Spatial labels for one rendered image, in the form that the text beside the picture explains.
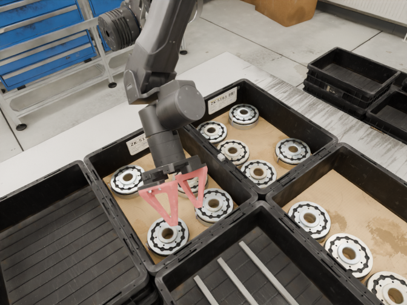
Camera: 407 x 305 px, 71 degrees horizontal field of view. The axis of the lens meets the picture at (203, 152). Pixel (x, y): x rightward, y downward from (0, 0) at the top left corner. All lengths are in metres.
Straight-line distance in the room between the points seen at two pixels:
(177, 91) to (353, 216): 0.58
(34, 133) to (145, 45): 2.20
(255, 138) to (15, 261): 0.75
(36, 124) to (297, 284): 2.37
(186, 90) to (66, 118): 2.23
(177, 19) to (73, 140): 0.90
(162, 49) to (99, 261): 0.53
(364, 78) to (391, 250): 1.32
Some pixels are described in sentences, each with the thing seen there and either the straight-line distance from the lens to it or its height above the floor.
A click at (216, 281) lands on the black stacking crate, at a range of 0.71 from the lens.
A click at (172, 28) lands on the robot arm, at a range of 0.47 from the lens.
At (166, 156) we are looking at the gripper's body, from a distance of 0.49.
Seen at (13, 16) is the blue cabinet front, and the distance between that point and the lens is 2.42.
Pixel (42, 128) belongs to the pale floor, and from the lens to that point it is 2.64.
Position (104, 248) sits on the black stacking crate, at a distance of 0.79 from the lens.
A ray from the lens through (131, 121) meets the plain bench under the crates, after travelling 1.27.
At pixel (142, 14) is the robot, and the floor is 0.97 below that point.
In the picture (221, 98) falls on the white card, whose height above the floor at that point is 0.90.
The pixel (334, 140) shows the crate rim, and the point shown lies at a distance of 0.86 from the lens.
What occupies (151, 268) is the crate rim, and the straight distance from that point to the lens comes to 0.63.
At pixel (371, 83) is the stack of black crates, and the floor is 0.49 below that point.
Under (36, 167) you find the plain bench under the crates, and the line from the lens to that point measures 1.25.
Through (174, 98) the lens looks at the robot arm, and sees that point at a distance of 0.44.
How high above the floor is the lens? 1.51
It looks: 48 degrees down
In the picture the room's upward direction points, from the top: 5 degrees counter-clockwise
